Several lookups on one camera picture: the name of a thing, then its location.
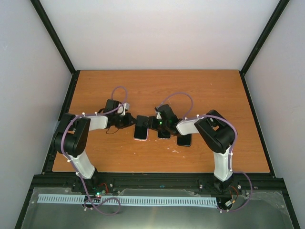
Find light blue slotted cable duct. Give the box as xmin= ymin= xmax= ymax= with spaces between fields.
xmin=37 ymin=194 xmax=217 ymax=208

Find left black frame post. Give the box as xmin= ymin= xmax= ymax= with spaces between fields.
xmin=30 ymin=0 xmax=76 ymax=75

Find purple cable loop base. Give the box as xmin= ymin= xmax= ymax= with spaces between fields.
xmin=76 ymin=176 xmax=122 ymax=217

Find metal base plate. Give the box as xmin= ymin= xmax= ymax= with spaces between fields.
xmin=21 ymin=188 xmax=293 ymax=229

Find black phone case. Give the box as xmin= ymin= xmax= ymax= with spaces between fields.
xmin=176 ymin=135 xmax=193 ymax=147

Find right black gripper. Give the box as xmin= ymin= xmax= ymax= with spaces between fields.
xmin=143 ymin=116 xmax=169 ymax=132

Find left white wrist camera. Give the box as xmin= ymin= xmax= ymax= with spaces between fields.
xmin=117 ymin=103 xmax=130 ymax=116

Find right black frame post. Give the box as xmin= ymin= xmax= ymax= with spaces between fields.
xmin=240 ymin=0 xmax=290 ymax=77

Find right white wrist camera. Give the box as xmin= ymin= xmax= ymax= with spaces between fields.
xmin=155 ymin=107 xmax=162 ymax=120

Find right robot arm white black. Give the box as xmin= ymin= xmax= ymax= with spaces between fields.
xmin=144 ymin=104 xmax=238 ymax=193

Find black smartphone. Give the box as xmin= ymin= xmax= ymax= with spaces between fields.
xmin=133 ymin=115 xmax=150 ymax=140
xmin=177 ymin=135 xmax=192 ymax=146

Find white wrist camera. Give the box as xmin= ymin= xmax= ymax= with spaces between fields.
xmin=117 ymin=103 xmax=130 ymax=116
xmin=155 ymin=107 xmax=162 ymax=120

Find black frame post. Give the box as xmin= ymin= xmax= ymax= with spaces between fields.
xmin=30 ymin=0 xmax=76 ymax=75
xmin=240 ymin=0 xmax=290 ymax=77

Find pink translucent phone case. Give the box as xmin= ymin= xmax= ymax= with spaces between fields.
xmin=133 ymin=114 xmax=150 ymax=142

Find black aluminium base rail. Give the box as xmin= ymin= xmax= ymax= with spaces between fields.
xmin=30 ymin=172 xmax=288 ymax=197

